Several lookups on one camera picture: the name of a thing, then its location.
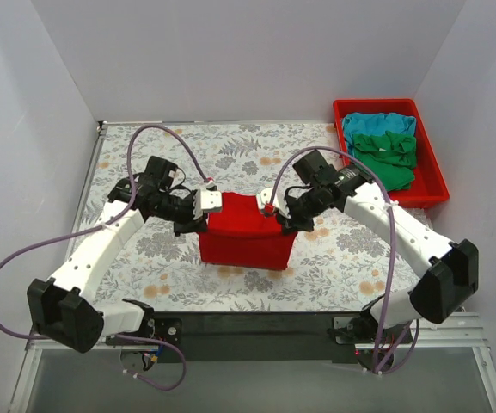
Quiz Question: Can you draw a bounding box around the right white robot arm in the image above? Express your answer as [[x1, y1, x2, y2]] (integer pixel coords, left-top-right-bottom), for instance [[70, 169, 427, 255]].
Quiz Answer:
[[265, 146, 479, 342]]

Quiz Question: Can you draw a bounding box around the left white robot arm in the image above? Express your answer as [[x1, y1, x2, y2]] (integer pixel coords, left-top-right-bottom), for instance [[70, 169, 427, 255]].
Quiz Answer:
[[27, 157, 222, 353]]

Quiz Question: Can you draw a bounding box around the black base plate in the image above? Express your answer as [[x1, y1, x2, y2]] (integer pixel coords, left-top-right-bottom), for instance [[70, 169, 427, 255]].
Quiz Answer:
[[105, 311, 414, 365]]

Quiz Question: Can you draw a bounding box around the red t shirt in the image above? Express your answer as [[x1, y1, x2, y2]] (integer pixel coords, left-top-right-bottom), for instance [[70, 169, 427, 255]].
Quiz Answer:
[[199, 192, 297, 271]]

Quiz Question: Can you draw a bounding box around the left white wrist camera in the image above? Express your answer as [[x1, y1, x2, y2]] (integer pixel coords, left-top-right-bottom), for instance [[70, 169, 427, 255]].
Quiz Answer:
[[193, 188, 223, 219]]

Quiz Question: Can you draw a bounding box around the blue t shirt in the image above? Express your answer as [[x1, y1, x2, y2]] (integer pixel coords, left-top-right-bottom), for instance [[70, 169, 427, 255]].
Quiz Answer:
[[341, 112, 417, 156]]

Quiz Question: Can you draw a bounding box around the floral table mat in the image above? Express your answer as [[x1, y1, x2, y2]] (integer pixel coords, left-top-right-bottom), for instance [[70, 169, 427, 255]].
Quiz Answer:
[[80, 123, 417, 311]]

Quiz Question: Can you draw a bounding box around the green t shirt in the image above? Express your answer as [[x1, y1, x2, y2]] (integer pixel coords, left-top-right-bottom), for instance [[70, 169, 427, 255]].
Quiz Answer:
[[352, 131, 417, 192]]

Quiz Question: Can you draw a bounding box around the red plastic bin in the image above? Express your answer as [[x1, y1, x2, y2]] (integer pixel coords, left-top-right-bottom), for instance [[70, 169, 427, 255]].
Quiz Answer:
[[333, 98, 450, 209]]

